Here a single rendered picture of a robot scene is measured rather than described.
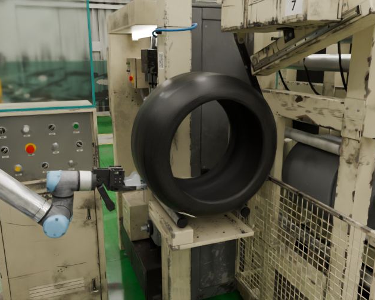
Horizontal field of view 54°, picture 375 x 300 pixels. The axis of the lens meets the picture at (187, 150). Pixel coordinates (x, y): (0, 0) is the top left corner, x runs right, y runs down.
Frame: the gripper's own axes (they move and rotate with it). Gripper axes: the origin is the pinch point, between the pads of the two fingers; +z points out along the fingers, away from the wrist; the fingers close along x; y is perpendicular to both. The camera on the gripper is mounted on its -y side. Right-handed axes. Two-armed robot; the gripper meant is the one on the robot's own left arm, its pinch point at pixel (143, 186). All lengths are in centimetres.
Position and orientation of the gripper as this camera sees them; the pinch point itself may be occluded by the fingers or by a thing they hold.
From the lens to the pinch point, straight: 144.2
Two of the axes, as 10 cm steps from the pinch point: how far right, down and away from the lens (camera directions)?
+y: 1.2, -9.7, -2.1
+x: -3.6, -2.4, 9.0
